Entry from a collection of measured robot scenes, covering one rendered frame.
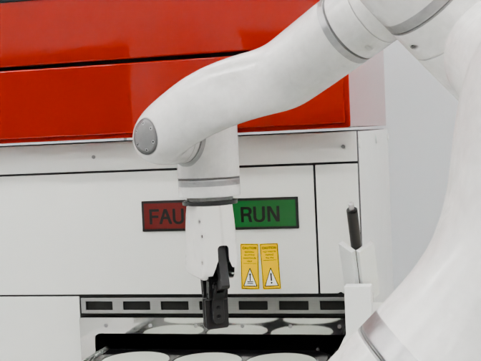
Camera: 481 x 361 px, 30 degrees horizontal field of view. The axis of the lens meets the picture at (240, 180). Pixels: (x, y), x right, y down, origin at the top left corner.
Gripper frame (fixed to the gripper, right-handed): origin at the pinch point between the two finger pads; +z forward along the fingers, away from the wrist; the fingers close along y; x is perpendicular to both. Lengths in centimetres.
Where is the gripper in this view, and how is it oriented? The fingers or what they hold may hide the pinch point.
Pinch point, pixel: (215, 313)
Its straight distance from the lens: 123.5
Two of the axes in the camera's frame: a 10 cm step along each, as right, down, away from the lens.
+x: 9.5, -0.6, 3.1
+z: 0.5, 10.0, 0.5
